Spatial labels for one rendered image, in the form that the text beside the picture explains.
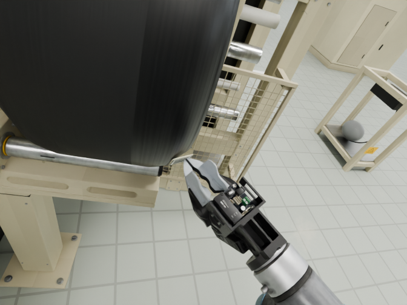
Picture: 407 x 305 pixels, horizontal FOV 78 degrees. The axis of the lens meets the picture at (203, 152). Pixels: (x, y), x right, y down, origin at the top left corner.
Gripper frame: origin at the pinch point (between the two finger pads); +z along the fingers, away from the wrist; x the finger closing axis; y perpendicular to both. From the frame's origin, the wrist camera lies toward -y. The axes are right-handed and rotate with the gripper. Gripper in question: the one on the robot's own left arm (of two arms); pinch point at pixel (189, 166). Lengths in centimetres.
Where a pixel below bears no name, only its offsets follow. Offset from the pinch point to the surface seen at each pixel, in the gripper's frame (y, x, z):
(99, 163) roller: -11.9, 12.5, 16.8
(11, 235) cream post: -60, 51, 36
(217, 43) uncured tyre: 22.4, -5.5, 3.6
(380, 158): -157, -200, -51
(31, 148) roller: -8.9, 22.5, 26.7
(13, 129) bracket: -9.9, 23.8, 34.3
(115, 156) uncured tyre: 4.0, 10.2, 7.5
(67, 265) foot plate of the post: -96, 50, 24
